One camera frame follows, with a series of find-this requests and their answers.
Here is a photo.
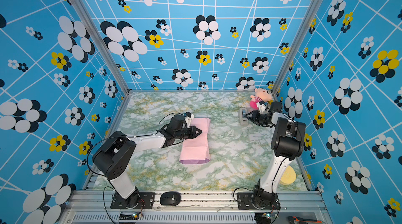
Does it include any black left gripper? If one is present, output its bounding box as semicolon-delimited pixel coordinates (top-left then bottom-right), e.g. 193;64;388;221
175;127;203;141

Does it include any purple wrapping paper sheet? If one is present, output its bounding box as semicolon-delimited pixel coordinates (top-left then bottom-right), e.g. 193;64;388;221
180;118;210;165

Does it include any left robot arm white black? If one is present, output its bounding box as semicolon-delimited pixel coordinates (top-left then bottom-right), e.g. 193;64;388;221
92;112;208;209

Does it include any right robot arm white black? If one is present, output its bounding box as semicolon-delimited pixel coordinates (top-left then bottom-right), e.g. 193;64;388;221
243;101;306;210

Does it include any pink plush pig toy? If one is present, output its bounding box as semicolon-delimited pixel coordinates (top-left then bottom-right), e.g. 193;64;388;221
250;88;273;109

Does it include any yellow round sponge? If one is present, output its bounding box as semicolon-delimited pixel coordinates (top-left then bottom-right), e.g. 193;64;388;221
280;166;297;186

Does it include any black computer mouse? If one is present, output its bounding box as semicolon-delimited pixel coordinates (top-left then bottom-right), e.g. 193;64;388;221
160;191;181;206

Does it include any green circuit board right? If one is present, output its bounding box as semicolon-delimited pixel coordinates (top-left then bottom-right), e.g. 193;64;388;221
254;212;277;224

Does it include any green circuit board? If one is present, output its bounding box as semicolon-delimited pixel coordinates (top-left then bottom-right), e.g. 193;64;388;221
254;212;277;224
119;213;143;221

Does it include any orange black tool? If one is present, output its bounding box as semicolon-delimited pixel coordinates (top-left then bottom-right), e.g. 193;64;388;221
287;216;322;224

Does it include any green circuit board left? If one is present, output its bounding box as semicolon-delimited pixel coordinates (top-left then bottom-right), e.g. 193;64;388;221
119;213;143;221

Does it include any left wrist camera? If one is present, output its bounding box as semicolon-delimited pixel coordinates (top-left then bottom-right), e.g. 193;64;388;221
183;112;194;128

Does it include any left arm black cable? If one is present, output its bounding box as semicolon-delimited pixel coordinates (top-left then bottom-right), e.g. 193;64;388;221
86;112;186;224

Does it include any aluminium front rail base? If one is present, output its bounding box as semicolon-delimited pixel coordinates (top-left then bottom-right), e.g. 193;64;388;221
60;190;333;224

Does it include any aluminium frame post right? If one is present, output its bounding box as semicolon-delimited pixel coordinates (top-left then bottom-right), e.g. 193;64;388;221
272;0;323;95

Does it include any aluminium frame post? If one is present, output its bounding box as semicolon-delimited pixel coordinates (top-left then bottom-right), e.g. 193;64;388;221
272;0;323;95
71;0;130;96

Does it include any aluminium frame post left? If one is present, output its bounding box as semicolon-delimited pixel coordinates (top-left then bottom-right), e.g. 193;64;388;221
71;0;130;96

